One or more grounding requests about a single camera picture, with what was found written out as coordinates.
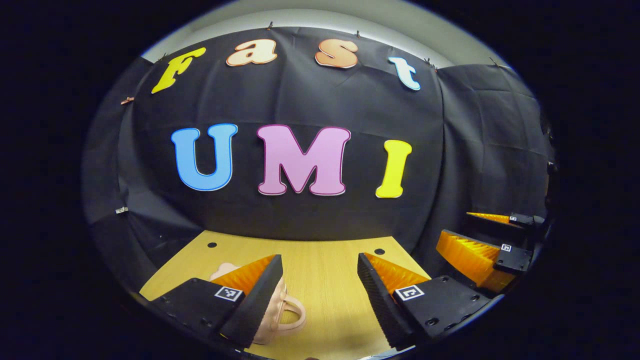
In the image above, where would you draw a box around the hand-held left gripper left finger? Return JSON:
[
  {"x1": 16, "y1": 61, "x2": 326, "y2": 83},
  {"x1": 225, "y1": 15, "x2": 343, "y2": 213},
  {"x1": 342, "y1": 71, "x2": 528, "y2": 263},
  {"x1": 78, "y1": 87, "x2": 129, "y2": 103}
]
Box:
[{"x1": 148, "y1": 254, "x2": 284, "y2": 349}]

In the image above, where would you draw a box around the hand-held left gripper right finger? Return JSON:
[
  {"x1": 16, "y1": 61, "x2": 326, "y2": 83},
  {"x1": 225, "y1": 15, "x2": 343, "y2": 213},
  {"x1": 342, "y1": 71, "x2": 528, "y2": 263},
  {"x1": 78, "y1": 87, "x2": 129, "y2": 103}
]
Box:
[{"x1": 357, "y1": 252, "x2": 493, "y2": 351}]

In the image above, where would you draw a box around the beige pink suitcase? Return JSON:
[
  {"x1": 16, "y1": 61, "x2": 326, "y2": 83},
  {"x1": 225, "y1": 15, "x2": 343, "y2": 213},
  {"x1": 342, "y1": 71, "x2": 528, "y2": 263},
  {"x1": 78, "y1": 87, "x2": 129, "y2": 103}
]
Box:
[{"x1": 209, "y1": 262, "x2": 307, "y2": 346}]

